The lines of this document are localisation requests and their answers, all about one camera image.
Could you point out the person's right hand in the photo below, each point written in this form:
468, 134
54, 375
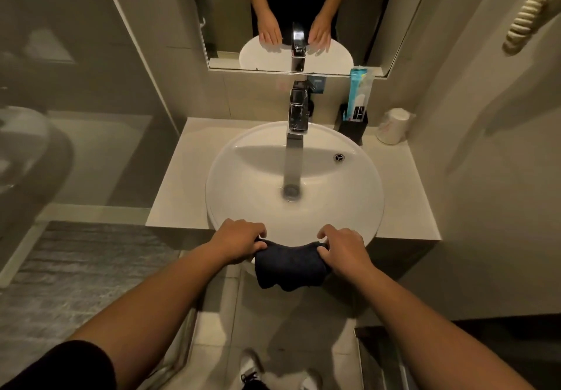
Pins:
348, 251

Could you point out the person's left hand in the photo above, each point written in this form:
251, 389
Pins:
234, 240

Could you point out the person's right thumb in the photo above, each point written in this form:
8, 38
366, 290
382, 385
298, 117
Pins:
324, 254

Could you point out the person's left fingers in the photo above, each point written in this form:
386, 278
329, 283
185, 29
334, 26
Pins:
257, 232

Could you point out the dark blue cloth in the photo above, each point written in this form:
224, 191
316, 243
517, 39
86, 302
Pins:
291, 267

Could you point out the person's left forearm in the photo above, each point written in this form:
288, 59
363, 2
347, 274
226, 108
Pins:
151, 306

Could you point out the person's right forearm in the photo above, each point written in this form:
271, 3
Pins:
420, 328

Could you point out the white round sink basin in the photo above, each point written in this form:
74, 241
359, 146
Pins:
263, 183

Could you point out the metal sink drain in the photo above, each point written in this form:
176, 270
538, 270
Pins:
292, 191

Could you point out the chrome overflow hole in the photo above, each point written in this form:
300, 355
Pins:
339, 157

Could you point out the white shoe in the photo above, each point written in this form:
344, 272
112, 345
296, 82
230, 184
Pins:
312, 381
250, 368

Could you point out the black square holder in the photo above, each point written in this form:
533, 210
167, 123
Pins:
353, 131

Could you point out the chrome faucet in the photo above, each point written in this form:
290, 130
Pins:
298, 111

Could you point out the chrome metal bar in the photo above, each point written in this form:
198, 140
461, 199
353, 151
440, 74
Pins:
175, 350

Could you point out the white wrapped paper roll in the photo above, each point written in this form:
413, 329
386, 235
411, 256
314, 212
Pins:
393, 126

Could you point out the blue toothbrush packet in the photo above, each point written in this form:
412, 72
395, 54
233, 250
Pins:
359, 91

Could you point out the glass shower partition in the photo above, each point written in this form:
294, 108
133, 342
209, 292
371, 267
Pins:
79, 96

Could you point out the black shirt sleeve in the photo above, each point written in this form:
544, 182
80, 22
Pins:
61, 368

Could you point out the small blue wall sticker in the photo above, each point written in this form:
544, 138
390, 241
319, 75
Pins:
317, 84

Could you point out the wall mirror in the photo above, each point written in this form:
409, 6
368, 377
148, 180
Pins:
377, 17

